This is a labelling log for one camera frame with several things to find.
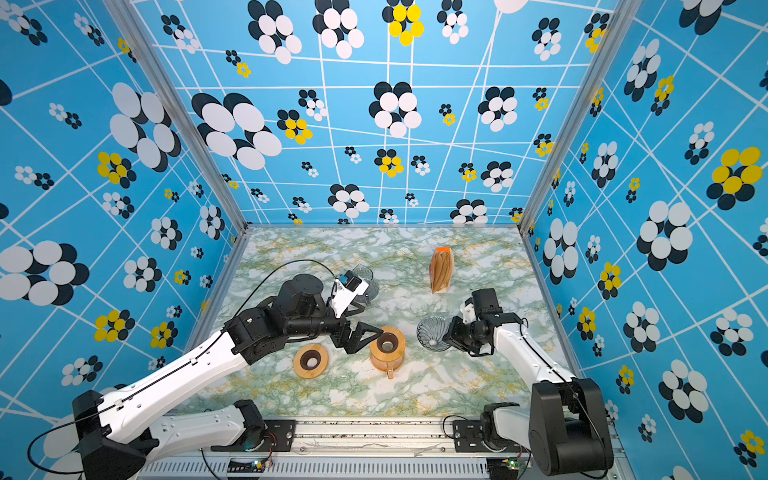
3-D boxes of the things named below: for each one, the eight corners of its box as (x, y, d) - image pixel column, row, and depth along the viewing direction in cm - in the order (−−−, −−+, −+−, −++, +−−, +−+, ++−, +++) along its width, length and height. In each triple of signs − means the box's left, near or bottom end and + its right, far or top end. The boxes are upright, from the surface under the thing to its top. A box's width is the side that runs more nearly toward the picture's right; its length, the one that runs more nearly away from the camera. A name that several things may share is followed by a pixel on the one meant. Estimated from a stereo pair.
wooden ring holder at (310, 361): (293, 378, 85) (290, 375, 83) (299, 348, 91) (297, 344, 88) (325, 378, 85) (323, 375, 83) (329, 348, 91) (327, 344, 88)
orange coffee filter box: (431, 293, 103) (434, 277, 95) (429, 264, 111) (431, 247, 103) (452, 293, 103) (456, 277, 95) (447, 264, 111) (452, 247, 103)
